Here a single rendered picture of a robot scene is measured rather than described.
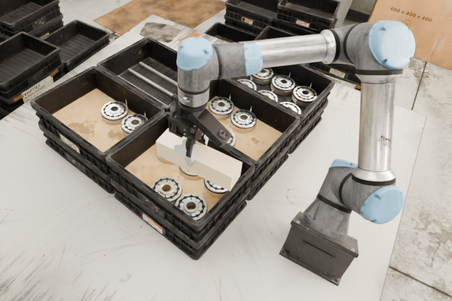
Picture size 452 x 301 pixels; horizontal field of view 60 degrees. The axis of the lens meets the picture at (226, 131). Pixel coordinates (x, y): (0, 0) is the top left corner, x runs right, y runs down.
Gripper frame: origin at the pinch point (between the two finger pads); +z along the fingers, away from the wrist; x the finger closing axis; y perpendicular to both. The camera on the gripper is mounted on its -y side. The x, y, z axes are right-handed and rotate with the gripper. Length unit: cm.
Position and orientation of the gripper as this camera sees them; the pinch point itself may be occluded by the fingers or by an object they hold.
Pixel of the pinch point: (198, 155)
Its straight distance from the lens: 109.1
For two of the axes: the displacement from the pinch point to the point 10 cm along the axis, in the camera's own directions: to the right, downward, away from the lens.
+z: -0.8, 6.9, 7.2
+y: -8.8, -3.9, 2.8
